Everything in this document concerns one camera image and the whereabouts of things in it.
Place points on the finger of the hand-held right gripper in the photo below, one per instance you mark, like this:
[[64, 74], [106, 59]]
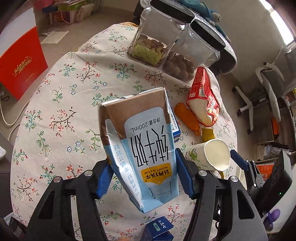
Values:
[[240, 161]]

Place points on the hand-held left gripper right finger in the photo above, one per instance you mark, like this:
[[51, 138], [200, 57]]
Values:
[[185, 176]]

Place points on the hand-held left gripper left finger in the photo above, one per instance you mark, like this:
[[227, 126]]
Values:
[[105, 178]]

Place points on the blue and brown milk carton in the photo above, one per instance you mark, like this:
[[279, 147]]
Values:
[[138, 139]]

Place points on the orange carrot toy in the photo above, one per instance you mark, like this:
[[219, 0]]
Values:
[[187, 118]]

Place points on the red noodle bag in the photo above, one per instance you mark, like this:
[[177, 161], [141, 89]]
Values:
[[201, 85]]

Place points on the white paper cup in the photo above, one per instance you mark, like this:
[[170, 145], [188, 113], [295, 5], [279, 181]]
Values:
[[196, 155]]

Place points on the wooden desk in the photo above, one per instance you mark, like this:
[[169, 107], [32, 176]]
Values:
[[266, 148]]

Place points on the purple plastic object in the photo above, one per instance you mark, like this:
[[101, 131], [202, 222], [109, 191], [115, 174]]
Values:
[[272, 216]]

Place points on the small blue carton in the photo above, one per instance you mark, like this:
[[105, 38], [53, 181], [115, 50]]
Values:
[[175, 125]]

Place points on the dark blue opened carton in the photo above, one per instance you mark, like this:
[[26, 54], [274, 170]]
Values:
[[157, 231]]

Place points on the grey office chair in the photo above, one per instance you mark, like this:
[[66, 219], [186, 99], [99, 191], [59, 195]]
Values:
[[270, 92]]

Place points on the floral tablecloth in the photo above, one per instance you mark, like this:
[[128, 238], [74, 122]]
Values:
[[57, 104]]

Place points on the grey quilted bed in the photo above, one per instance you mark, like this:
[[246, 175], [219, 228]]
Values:
[[227, 58]]

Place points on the clear jar of brown nuts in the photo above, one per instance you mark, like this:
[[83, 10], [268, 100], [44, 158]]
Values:
[[178, 67]]

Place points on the clear jar of cashews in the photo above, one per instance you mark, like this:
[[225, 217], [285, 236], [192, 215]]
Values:
[[148, 46]]

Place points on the red cardboard box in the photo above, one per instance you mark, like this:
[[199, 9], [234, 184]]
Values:
[[20, 67]]

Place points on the paper sheet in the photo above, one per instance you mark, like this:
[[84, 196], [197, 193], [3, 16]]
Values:
[[54, 37]]

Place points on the blue plush toy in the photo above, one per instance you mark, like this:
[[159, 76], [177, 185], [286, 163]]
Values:
[[208, 9]]

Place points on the pile of stored bags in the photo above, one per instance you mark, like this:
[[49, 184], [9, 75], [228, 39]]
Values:
[[69, 14]]

